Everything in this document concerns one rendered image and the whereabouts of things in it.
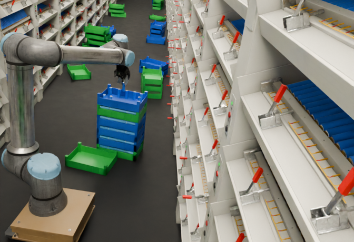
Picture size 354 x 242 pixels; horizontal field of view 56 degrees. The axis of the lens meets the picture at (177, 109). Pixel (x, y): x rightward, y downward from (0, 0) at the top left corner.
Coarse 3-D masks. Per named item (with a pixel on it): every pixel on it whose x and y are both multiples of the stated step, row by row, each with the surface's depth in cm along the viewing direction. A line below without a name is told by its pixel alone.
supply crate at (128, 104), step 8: (112, 88) 245; (112, 96) 243; (120, 96) 244; (128, 96) 245; (136, 96) 243; (144, 96) 240; (104, 104) 228; (112, 104) 227; (120, 104) 226; (128, 104) 225; (136, 104) 236; (144, 104) 237
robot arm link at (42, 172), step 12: (36, 156) 165; (48, 156) 167; (24, 168) 164; (36, 168) 158; (48, 168) 159; (60, 168) 166; (24, 180) 165; (36, 180) 159; (48, 180) 160; (60, 180) 167; (36, 192) 162; (48, 192) 163
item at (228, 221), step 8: (224, 200) 96; (232, 200) 96; (216, 208) 97; (224, 208) 97; (232, 208) 96; (216, 216) 98; (224, 216) 98; (232, 216) 96; (240, 216) 96; (216, 224) 96; (224, 224) 95; (232, 224) 94; (240, 224) 94; (224, 232) 93; (232, 232) 92; (240, 232) 91; (224, 240) 90; (232, 240) 89; (240, 240) 81
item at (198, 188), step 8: (192, 136) 168; (192, 144) 169; (192, 152) 163; (192, 168) 152; (200, 176) 145; (200, 184) 141; (200, 192) 136; (208, 200) 131; (200, 208) 128; (200, 216) 125; (200, 224) 121; (200, 232) 114
